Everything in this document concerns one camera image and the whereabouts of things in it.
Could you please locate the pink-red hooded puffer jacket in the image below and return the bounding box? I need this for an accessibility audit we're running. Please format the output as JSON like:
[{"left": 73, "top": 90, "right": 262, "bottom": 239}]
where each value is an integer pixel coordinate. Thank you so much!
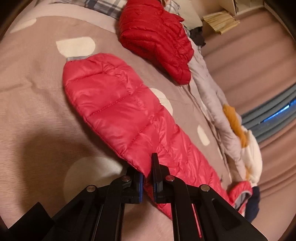
[{"left": 63, "top": 53, "right": 252, "bottom": 213}]

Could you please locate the navy blue folded garment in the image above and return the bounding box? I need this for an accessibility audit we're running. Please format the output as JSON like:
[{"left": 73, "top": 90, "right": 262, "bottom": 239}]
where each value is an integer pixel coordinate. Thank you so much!
[{"left": 245, "top": 186, "right": 260, "bottom": 223}]

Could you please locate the brown polka dot duvet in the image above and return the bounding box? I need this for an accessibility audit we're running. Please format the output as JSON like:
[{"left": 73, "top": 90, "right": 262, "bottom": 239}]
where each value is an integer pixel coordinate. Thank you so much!
[{"left": 1, "top": 16, "right": 231, "bottom": 226}]

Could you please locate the blue grey curtain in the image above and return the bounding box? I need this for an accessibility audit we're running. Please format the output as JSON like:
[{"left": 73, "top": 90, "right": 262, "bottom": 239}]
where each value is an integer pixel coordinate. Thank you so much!
[{"left": 242, "top": 85, "right": 296, "bottom": 143}]

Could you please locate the grey crumpled quilt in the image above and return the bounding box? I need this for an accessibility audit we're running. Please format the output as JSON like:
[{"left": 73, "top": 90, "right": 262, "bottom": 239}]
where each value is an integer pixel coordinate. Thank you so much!
[{"left": 187, "top": 39, "right": 247, "bottom": 183}]

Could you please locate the pink beige curtain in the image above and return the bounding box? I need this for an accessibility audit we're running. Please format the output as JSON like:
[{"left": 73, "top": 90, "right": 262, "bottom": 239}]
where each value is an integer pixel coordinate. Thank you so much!
[{"left": 202, "top": 9, "right": 295, "bottom": 240}]

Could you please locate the black small garment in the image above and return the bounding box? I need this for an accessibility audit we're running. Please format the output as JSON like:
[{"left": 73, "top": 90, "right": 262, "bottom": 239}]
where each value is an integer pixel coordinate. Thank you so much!
[{"left": 190, "top": 27, "right": 206, "bottom": 47}]

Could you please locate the folded dark red puffer jacket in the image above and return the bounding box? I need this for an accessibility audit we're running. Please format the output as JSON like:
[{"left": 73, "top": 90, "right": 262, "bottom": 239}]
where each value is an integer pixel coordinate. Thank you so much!
[{"left": 119, "top": 1, "right": 194, "bottom": 85}]

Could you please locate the yellow pleated lamp shade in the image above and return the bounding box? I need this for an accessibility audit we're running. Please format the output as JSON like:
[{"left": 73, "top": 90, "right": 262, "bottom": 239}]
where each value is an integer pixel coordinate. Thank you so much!
[{"left": 203, "top": 11, "right": 240, "bottom": 35}]

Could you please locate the plaid pillow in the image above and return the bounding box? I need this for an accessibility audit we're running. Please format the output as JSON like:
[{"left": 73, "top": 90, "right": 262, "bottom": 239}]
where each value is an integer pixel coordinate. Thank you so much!
[{"left": 50, "top": 0, "right": 181, "bottom": 20}]

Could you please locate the white shelf cabinet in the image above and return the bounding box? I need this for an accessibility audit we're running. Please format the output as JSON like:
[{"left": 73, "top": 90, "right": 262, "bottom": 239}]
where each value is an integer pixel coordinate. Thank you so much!
[{"left": 217, "top": 0, "right": 264, "bottom": 16}]

